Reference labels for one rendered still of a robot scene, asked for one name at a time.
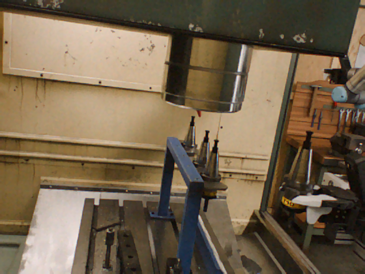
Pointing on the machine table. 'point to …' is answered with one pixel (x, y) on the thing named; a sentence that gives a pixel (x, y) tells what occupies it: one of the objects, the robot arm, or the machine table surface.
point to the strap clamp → (173, 266)
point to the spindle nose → (205, 74)
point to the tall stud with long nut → (109, 246)
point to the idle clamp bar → (124, 250)
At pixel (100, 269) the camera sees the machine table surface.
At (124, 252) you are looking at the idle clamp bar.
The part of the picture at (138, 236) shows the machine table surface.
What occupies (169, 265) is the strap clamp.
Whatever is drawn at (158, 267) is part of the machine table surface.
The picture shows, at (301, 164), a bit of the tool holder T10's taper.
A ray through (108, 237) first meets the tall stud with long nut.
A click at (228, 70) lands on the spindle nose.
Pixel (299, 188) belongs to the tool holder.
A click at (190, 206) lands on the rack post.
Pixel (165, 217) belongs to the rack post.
